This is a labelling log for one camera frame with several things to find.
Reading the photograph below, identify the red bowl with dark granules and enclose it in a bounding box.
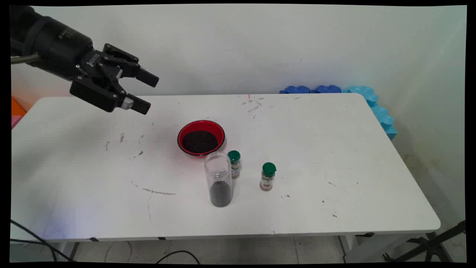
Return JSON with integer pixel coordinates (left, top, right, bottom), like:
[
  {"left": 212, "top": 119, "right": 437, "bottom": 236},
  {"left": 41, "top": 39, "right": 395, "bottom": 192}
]
[{"left": 177, "top": 120, "right": 226, "bottom": 156}]

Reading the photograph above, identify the black hanging cable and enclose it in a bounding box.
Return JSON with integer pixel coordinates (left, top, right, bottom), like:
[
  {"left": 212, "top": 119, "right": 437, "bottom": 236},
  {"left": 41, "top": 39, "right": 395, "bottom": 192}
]
[
  {"left": 10, "top": 220, "right": 58, "bottom": 262},
  {"left": 10, "top": 239, "right": 74, "bottom": 262}
]

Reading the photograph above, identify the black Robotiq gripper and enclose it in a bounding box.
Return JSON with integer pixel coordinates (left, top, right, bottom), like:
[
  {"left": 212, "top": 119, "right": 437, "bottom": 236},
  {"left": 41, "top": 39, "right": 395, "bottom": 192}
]
[{"left": 9, "top": 6, "right": 160, "bottom": 115}]

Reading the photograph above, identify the thick black floor cable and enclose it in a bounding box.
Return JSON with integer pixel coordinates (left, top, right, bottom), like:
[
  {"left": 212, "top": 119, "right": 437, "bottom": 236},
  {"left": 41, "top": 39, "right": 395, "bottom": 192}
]
[{"left": 155, "top": 250, "right": 201, "bottom": 265}]

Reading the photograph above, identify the spice bottle green flip cap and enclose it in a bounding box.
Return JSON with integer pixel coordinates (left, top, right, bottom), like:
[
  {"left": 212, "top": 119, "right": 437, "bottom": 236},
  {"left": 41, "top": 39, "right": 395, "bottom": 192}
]
[{"left": 260, "top": 162, "right": 277, "bottom": 192}]

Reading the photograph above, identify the clear glass tumbler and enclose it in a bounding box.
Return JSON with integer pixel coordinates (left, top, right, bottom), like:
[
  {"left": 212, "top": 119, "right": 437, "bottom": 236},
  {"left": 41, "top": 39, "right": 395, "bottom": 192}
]
[{"left": 204, "top": 151, "right": 233, "bottom": 208}]

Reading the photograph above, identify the spice bottle round green cap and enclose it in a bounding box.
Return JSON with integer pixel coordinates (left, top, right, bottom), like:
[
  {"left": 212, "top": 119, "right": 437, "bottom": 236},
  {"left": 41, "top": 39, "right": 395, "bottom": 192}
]
[{"left": 227, "top": 150, "right": 241, "bottom": 179}]

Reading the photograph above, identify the white table leg frame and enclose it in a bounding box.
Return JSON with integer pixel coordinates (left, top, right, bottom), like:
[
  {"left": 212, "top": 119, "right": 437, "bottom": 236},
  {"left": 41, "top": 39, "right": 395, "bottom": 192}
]
[{"left": 338, "top": 232, "right": 440, "bottom": 263}]

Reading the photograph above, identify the white table leg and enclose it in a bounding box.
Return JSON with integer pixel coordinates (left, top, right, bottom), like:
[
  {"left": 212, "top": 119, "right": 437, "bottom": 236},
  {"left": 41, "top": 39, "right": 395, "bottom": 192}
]
[{"left": 56, "top": 242, "right": 81, "bottom": 262}]

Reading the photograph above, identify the thin grey floor wire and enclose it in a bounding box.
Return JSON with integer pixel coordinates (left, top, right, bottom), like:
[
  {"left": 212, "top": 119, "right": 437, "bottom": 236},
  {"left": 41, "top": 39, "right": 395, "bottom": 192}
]
[{"left": 103, "top": 241, "right": 133, "bottom": 263}]

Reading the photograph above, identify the black tripod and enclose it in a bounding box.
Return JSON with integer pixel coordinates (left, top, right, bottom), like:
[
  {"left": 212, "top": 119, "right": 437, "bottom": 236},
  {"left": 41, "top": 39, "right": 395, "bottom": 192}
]
[{"left": 382, "top": 220, "right": 466, "bottom": 263}]

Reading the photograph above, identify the light blue foam strip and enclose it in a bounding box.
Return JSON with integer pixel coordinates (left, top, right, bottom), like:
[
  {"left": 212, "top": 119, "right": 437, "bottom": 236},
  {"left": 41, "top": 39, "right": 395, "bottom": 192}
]
[{"left": 342, "top": 86, "right": 398, "bottom": 141}]

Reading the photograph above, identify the orange foam mat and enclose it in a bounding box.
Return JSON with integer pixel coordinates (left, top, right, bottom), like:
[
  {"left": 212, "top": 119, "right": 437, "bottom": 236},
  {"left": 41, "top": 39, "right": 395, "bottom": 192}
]
[{"left": 11, "top": 97, "right": 27, "bottom": 117}]

